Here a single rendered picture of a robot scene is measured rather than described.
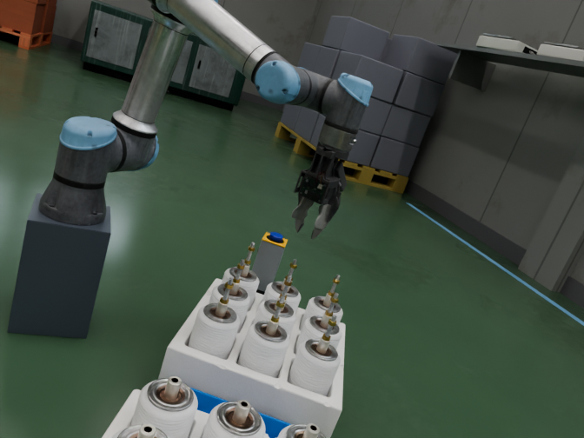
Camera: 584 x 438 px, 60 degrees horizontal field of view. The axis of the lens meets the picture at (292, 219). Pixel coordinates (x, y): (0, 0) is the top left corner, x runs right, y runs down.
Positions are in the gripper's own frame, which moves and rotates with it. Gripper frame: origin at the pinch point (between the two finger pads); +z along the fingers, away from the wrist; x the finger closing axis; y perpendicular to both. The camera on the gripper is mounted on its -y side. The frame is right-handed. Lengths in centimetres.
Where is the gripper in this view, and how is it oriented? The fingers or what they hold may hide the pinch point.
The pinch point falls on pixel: (308, 229)
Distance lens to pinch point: 116.5
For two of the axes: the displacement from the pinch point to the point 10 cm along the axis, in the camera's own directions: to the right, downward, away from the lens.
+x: 8.5, 4.0, -3.4
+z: -3.1, 9.1, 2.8
